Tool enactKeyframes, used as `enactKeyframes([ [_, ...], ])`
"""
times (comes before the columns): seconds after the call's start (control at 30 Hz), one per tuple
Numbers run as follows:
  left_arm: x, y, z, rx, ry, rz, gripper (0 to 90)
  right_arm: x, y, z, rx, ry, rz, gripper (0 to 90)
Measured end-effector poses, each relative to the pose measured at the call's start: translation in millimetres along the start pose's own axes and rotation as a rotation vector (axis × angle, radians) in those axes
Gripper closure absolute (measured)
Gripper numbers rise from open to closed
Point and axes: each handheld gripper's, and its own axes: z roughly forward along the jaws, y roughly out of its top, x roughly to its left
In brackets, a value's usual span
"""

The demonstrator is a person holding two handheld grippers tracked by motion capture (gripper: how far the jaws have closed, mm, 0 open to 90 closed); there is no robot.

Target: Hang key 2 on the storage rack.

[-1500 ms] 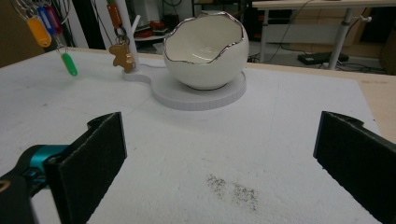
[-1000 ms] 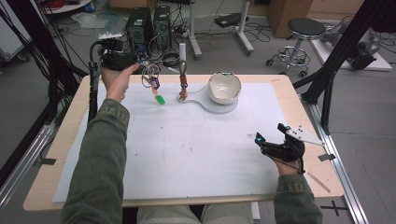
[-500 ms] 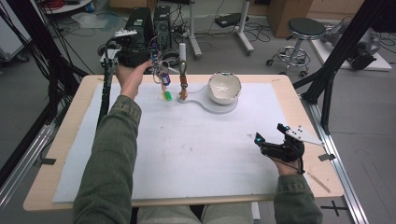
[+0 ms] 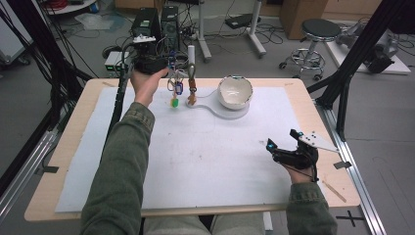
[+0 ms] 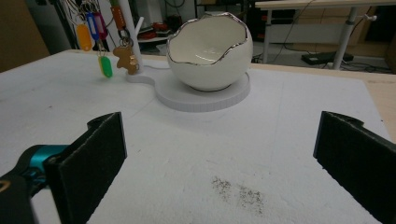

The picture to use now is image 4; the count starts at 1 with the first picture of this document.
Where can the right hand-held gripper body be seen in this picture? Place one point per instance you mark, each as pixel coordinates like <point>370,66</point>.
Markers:
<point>295,158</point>

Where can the flat black case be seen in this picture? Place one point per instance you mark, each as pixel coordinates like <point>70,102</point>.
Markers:
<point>239,21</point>

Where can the black tape piece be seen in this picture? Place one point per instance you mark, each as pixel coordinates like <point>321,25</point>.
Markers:
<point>342,164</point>

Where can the black metal frame strut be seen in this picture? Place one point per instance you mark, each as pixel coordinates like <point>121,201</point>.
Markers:
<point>362,42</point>
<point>39,42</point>

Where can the large black computer tower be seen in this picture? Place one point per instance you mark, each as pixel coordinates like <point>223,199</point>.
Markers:
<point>147,21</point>

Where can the aluminium rail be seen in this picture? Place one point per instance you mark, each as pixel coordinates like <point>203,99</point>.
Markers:
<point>26,173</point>
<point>355,176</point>

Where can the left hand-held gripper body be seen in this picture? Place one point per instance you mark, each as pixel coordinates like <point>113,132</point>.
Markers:
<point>148,62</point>

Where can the black round stool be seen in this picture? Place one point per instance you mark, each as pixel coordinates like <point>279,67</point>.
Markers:
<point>319,31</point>

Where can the person's right hand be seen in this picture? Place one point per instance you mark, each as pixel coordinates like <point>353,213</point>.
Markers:
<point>303,175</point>

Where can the clear plastic sheet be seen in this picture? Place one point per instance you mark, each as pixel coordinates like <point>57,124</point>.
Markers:
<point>98,22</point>

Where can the cardboard box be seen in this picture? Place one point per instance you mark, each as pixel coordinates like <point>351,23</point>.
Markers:
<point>301,18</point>

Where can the white bowl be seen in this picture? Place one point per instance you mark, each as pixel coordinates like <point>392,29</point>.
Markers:
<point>235,91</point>

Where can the black tape strip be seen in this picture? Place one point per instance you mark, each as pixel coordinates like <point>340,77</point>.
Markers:
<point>47,169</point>

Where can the white stand with pole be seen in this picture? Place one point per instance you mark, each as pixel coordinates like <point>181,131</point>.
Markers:
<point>225,109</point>

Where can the black tape cross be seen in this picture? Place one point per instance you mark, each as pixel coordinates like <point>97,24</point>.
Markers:
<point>350,218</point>

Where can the round white table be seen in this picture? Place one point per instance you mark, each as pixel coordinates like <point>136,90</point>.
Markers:
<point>75,7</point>

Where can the short wooden stick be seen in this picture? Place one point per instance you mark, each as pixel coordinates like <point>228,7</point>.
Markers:
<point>108,84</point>

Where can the white panel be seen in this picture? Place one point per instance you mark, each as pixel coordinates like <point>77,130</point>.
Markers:
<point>11,42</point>

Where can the white box with green display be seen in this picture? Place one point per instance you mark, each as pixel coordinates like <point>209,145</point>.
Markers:
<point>110,62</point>
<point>121,62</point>

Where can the person's left hand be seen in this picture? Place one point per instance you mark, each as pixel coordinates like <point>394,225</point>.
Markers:
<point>147,86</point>

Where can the long wooden stick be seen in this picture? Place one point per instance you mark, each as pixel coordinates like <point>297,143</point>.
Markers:
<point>334,191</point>

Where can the person's right leg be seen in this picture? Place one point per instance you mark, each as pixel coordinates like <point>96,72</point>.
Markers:
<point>238,225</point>

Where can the white table mat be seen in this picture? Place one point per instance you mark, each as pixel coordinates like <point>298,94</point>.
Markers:
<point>202,163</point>

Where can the key bunch with colourful tags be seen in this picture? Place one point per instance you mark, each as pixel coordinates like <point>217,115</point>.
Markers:
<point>177,88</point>

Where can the white desk leg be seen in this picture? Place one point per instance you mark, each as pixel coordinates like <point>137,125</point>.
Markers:
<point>256,32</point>
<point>202,36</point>

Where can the grey machine on white board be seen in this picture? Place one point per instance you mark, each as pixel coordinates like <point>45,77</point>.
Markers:
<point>375,49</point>

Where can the slim black computer tower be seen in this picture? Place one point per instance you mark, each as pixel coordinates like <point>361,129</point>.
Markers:
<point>169,27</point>

